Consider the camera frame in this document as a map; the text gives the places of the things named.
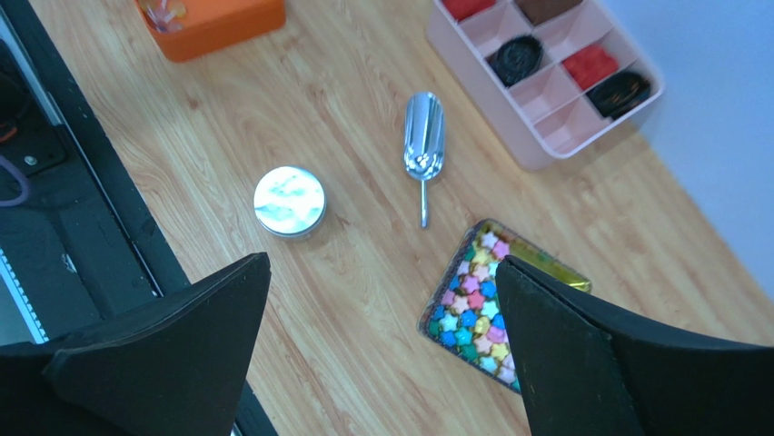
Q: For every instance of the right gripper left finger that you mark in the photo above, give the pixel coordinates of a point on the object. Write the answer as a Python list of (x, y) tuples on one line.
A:
[(173, 366)]

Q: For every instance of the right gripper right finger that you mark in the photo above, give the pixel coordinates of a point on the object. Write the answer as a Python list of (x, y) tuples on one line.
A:
[(589, 367)]

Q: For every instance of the silver metal scoop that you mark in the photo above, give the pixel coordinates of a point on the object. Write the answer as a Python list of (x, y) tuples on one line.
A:
[(424, 143)]

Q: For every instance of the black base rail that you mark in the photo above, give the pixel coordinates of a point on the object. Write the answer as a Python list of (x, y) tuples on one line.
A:
[(78, 243)]

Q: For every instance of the pink divided organizer box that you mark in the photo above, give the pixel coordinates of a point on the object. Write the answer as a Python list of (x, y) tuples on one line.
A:
[(545, 117)]

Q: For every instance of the orange tray of lollipops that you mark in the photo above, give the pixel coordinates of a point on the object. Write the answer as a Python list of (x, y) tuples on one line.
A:
[(187, 29)]

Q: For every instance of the green tin of star candies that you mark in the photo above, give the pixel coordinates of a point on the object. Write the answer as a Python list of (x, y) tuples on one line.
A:
[(464, 316)]

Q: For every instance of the white jar lid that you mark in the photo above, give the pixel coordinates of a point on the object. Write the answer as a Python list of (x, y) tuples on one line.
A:
[(289, 202)]

